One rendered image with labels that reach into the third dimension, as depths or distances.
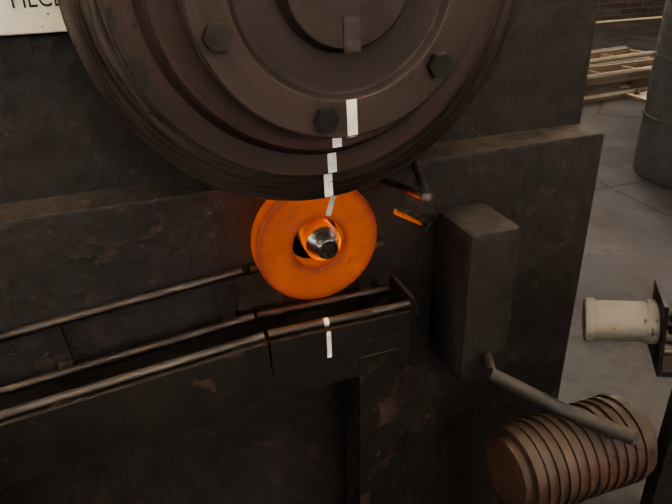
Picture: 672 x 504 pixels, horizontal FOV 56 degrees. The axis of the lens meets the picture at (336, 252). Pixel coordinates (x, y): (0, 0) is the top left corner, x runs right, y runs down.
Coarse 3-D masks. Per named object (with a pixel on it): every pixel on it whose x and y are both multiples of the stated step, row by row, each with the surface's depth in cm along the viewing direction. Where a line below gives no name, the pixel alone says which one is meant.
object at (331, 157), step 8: (352, 104) 59; (352, 112) 59; (352, 120) 60; (352, 128) 60; (352, 136) 61; (336, 144) 65; (328, 160) 68; (328, 168) 68; (336, 168) 69; (328, 176) 71; (328, 184) 71; (328, 192) 72
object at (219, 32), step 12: (216, 24) 51; (204, 36) 51; (216, 36) 52; (228, 36) 52; (216, 48) 52; (228, 48) 52; (432, 60) 59; (444, 60) 59; (432, 72) 60; (444, 72) 60; (324, 108) 58; (324, 120) 58; (336, 120) 58; (324, 132) 58
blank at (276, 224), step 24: (264, 216) 73; (288, 216) 74; (312, 216) 75; (336, 216) 76; (360, 216) 77; (264, 240) 74; (288, 240) 75; (360, 240) 79; (264, 264) 75; (288, 264) 77; (312, 264) 79; (336, 264) 79; (360, 264) 80; (288, 288) 78; (312, 288) 79; (336, 288) 81
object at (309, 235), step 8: (312, 224) 75; (320, 224) 74; (328, 224) 75; (304, 232) 75; (312, 232) 74; (320, 232) 73; (328, 232) 73; (336, 232) 74; (304, 240) 74; (312, 240) 73; (320, 240) 73; (328, 240) 73; (336, 240) 74; (304, 248) 75; (312, 248) 73; (320, 248) 73; (328, 248) 73; (336, 248) 74; (312, 256) 74; (320, 256) 73; (328, 256) 74
